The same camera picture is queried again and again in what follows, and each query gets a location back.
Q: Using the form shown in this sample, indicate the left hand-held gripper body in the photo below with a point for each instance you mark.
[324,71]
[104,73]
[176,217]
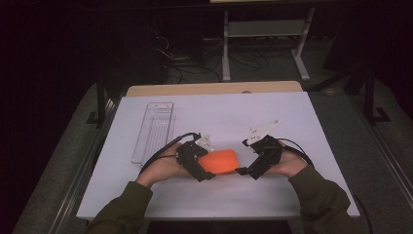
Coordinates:
[190,154]

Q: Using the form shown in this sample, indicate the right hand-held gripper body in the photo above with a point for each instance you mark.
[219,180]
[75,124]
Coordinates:
[268,156]

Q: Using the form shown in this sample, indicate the orange phone case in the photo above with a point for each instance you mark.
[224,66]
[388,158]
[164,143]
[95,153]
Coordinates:
[219,162]

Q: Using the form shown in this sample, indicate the clear plastic tray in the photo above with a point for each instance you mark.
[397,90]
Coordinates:
[156,130]

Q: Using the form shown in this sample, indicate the person's right hand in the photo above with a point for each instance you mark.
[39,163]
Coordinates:
[290,164]

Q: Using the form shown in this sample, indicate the person's left hand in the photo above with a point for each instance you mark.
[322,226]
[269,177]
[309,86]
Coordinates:
[162,167]

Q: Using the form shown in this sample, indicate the black metal stand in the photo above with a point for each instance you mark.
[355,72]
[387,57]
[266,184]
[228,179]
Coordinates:
[369,97]
[101,97]

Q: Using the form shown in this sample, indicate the white desk frame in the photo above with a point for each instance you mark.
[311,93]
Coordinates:
[259,28]

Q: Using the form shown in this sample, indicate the aluminium rail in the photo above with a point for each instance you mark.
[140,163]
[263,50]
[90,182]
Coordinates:
[386,156]
[76,182]

